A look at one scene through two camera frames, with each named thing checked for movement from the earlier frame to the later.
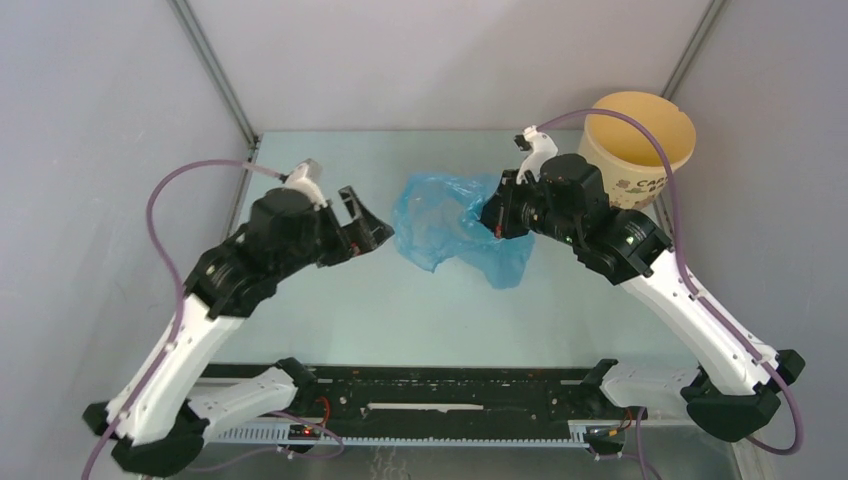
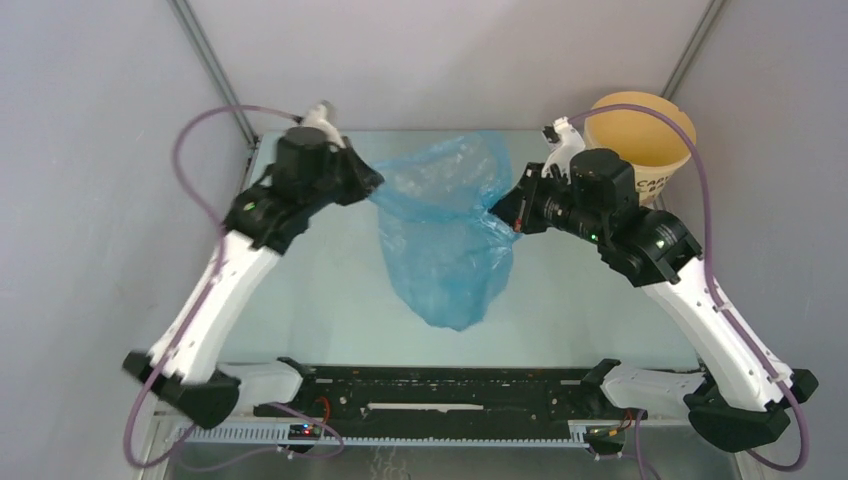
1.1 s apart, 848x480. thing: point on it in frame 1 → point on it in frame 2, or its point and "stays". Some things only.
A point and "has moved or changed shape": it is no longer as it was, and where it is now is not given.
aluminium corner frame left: [215, 67] stays
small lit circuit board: [303, 432] stays
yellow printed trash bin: [629, 166] stays
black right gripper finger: [493, 215] → [513, 209]
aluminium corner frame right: [692, 49] stays
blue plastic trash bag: [437, 219] has moved or changed shape
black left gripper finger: [365, 230] → [357, 177]
